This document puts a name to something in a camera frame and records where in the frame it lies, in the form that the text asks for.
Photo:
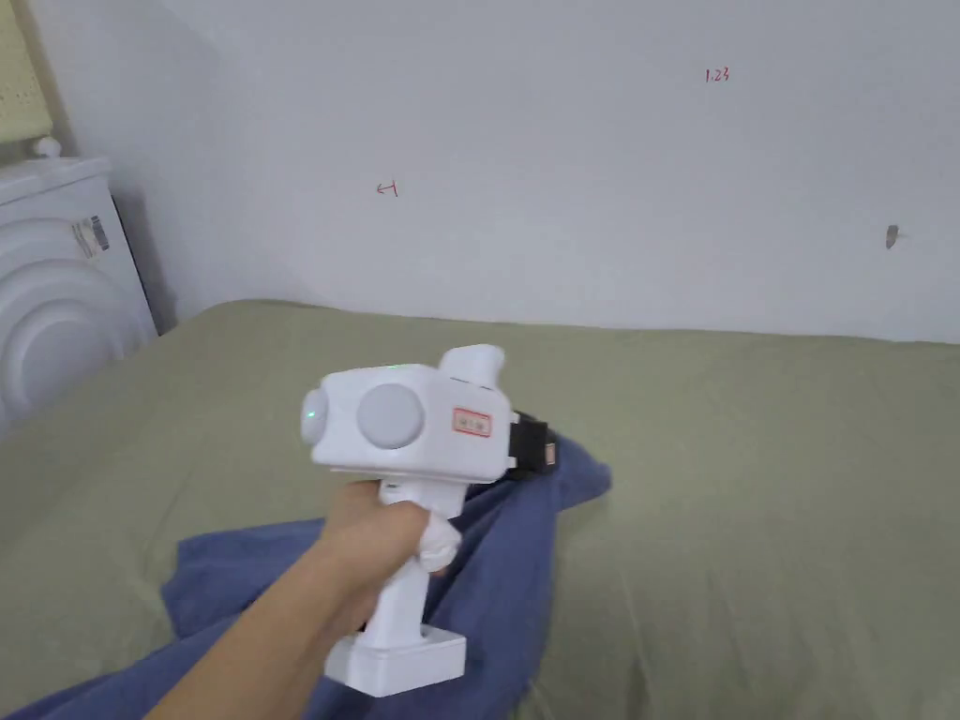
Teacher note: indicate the bed with pale green sheet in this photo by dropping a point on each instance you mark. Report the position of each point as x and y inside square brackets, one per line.
[750, 487]

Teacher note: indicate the pale yellow curtain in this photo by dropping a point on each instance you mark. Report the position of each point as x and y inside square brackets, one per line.
[19, 67]

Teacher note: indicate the person's left forearm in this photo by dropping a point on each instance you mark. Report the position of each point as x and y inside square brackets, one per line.
[255, 645]

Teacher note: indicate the white washing machine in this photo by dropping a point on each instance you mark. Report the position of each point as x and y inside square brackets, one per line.
[52, 300]

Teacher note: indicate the person's left hand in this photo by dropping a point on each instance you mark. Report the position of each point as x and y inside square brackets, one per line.
[367, 547]

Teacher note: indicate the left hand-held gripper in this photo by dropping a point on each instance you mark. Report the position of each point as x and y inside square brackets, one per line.
[442, 450]

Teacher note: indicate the dark blue shirt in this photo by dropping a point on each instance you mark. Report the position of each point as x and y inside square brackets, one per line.
[510, 570]

